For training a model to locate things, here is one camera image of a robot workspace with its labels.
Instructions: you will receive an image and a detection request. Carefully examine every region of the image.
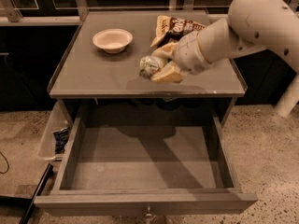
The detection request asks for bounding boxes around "open grey top drawer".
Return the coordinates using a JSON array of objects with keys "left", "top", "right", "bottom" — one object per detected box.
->
[{"left": 35, "top": 117, "right": 257, "bottom": 216}]

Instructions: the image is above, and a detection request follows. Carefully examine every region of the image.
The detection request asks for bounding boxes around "black floor bar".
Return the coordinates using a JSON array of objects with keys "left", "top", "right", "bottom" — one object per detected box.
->
[{"left": 0, "top": 164, "right": 53, "bottom": 224}]

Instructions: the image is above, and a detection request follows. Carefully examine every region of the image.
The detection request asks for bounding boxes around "black cable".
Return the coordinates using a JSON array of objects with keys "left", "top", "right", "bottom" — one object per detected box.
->
[{"left": 0, "top": 151, "right": 10, "bottom": 175}]

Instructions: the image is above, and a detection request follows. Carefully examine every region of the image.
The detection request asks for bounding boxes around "white paper bowl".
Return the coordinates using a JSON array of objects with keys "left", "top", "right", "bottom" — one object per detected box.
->
[{"left": 93, "top": 29, "right": 133, "bottom": 54}]

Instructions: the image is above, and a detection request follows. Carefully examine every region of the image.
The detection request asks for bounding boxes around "clear plastic bin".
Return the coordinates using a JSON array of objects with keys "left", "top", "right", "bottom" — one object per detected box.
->
[{"left": 38, "top": 103, "right": 69, "bottom": 161}]

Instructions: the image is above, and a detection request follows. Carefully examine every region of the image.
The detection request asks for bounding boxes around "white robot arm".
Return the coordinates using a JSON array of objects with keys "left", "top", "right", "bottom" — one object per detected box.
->
[{"left": 151, "top": 0, "right": 299, "bottom": 83}]

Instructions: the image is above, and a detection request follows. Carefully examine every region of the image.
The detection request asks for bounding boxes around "brown chip bag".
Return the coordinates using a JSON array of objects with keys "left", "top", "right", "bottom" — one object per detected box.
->
[{"left": 151, "top": 15, "right": 205, "bottom": 47}]

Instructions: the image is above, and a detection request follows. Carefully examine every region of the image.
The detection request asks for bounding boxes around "metal drawer knob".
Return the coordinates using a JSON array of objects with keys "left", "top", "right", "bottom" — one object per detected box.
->
[{"left": 144, "top": 206, "right": 153, "bottom": 219}]

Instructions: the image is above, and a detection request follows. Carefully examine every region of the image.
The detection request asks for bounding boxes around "grey counter cabinet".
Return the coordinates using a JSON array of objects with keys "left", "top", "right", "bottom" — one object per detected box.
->
[{"left": 47, "top": 10, "right": 249, "bottom": 128}]

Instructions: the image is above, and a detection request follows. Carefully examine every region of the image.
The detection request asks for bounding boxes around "blue snack packet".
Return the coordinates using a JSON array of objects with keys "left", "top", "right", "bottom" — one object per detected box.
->
[{"left": 52, "top": 127, "right": 69, "bottom": 154}]

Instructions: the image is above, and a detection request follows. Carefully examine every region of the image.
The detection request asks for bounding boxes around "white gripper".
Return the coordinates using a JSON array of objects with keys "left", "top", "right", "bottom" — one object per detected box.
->
[{"left": 151, "top": 31, "right": 212, "bottom": 83}]

